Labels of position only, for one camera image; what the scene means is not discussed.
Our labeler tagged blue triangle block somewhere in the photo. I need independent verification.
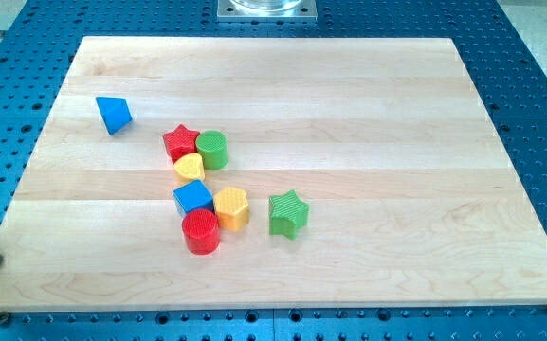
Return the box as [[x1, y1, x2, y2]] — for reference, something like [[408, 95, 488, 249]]
[[96, 97, 133, 135]]

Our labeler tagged green star block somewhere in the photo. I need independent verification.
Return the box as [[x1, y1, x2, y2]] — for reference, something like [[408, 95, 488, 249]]
[[268, 189, 310, 241]]

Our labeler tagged yellow hexagon block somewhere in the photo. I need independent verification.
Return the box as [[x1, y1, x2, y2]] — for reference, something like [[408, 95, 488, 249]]
[[213, 187, 250, 232]]

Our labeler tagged green cylinder block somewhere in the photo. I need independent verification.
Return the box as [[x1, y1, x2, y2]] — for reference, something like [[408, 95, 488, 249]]
[[195, 130, 228, 171]]

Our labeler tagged blue cube block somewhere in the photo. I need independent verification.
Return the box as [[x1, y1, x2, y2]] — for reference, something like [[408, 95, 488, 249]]
[[173, 180, 214, 217]]

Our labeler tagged yellow heart block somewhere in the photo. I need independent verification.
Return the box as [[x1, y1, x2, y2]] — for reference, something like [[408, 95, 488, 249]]
[[173, 153, 206, 184]]

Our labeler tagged red cylinder block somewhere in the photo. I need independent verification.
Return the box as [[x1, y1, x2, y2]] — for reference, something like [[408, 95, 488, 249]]
[[181, 208, 220, 255]]

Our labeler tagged red star block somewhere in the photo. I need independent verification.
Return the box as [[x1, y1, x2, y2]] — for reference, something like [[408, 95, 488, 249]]
[[162, 124, 200, 163]]

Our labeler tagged light wooden board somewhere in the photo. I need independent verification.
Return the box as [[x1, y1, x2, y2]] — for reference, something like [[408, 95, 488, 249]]
[[0, 36, 547, 312]]

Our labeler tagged left brass board stop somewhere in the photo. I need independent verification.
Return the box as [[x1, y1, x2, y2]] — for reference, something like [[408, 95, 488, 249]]
[[0, 312, 9, 326]]

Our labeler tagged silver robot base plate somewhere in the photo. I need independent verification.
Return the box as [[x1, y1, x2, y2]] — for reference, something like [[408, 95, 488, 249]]
[[216, 0, 318, 23]]

